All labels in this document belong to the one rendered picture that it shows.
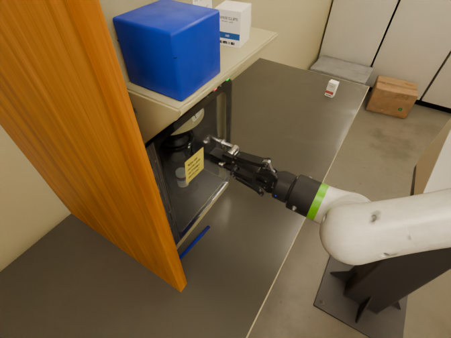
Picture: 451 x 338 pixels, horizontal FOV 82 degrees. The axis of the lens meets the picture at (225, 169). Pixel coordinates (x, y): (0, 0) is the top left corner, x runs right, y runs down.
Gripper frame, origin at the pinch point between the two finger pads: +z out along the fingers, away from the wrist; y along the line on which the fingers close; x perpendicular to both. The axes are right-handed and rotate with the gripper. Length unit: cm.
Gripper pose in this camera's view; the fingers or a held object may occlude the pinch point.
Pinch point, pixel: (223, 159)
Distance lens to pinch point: 71.9
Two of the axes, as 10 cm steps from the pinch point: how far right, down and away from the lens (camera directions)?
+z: -8.5, -3.9, 3.6
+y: 0.0, -6.7, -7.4
